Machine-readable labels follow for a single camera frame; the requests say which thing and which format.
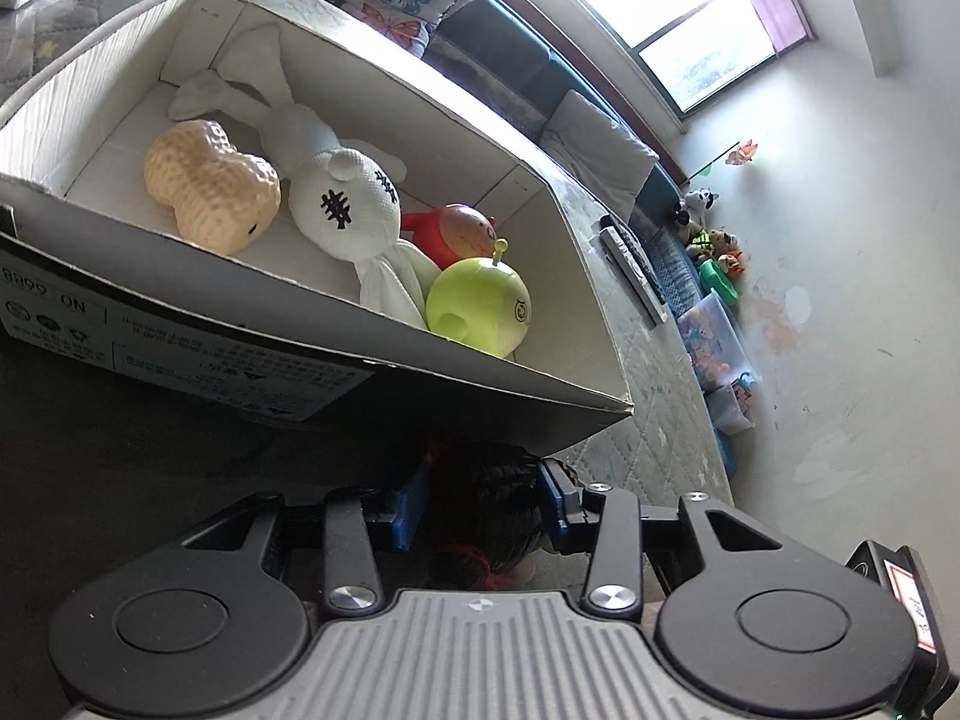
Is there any black-haired red doll figure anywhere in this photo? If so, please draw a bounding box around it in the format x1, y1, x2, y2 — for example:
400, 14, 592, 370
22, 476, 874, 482
415, 447, 547, 592

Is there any yellow-green round toy figure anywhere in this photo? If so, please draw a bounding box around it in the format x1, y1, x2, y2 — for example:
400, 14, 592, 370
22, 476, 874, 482
425, 239, 532, 359

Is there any white knitted rabbit toy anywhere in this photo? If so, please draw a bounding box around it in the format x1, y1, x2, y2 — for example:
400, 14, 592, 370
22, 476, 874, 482
167, 23, 439, 328

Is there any beige peanut plush toy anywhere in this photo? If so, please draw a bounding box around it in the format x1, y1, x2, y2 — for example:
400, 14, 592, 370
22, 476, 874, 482
143, 119, 281, 255

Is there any white cardboard sorting box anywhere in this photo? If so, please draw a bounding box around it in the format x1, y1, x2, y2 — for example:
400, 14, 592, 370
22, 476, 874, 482
2, 0, 633, 454

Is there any clear plastic storage bin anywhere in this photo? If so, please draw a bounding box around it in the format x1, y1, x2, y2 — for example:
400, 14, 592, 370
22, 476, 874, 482
677, 291, 760, 436

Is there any grey remote control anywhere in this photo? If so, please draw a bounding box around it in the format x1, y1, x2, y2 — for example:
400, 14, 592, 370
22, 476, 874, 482
599, 215, 669, 323

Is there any red round toy figure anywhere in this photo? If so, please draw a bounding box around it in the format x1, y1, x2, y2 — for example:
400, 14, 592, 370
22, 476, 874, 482
400, 203, 496, 270

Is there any pile of small toys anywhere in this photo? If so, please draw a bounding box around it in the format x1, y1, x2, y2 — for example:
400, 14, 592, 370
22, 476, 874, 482
672, 188, 747, 307

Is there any grey sofa cushion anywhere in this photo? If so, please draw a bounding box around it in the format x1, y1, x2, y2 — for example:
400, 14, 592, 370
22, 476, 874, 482
539, 89, 659, 223

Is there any blue sofa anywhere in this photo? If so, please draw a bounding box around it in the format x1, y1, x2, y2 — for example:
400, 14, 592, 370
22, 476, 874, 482
420, 0, 708, 314

